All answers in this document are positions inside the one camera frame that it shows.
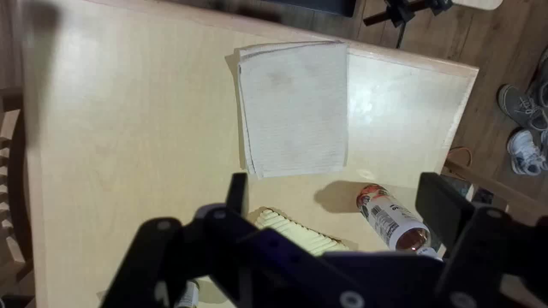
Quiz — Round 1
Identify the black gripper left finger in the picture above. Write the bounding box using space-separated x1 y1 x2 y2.
98 172 366 308

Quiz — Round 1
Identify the wooden slat-back chair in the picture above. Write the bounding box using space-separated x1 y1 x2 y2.
0 108 32 281

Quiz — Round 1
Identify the tea bottle with white cap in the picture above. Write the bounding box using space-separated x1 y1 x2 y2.
354 182 432 254

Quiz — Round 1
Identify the white wiping cloth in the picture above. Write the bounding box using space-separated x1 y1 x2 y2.
234 40 350 180

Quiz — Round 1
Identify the white sneaker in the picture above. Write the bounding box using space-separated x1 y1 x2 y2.
504 129 548 178

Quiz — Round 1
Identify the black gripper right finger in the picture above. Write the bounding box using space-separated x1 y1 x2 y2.
414 172 548 308

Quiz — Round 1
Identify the black tripod stand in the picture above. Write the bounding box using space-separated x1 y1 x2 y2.
362 0 453 30

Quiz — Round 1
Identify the grey sneaker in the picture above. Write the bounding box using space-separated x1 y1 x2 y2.
496 48 548 134

